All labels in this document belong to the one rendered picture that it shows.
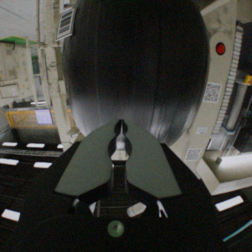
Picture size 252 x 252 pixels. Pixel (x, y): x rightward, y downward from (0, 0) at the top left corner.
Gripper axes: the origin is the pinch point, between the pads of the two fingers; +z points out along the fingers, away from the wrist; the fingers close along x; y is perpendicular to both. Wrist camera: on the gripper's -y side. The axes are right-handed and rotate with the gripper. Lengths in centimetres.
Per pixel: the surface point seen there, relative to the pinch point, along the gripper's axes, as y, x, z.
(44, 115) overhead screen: 170, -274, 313
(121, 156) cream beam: 59, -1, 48
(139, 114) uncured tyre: 3.7, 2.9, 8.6
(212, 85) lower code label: 1.0, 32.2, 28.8
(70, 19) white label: -12.4, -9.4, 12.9
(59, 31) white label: -10.5, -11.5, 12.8
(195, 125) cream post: 17.5, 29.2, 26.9
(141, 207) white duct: 144, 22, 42
